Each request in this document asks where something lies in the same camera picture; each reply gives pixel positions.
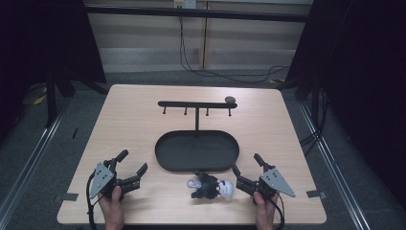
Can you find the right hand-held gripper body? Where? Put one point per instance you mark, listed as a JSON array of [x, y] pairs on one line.
[[271, 183]]

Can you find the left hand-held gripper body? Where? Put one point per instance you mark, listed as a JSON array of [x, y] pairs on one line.
[[105, 179]]

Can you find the black hook rack with tray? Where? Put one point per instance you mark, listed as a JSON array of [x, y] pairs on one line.
[[197, 150]]

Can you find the person's right hand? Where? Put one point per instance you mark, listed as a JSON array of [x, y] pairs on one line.
[[265, 212]]

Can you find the person's left hand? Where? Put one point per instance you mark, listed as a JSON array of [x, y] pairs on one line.
[[112, 207]]

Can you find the grey tape piece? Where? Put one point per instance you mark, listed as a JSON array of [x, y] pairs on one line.
[[315, 194], [69, 196]]

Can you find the black tape strip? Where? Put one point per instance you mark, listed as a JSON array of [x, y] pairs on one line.
[[75, 133]]

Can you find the dark round object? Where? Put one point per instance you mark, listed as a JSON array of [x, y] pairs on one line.
[[230, 99]]

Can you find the black stand leg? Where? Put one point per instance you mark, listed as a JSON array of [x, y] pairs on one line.
[[51, 99]]

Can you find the yellow object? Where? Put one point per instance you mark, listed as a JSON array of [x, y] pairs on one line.
[[40, 99]]

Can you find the dark curtain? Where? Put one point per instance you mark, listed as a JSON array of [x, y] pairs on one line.
[[41, 41], [357, 80]]

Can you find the black horizontal bar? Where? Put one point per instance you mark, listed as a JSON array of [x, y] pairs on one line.
[[191, 13]]

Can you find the metal floor rail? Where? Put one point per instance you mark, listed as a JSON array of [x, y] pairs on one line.
[[28, 166], [335, 172]]

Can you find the white wall socket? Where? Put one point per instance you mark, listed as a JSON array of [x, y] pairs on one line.
[[185, 4]]

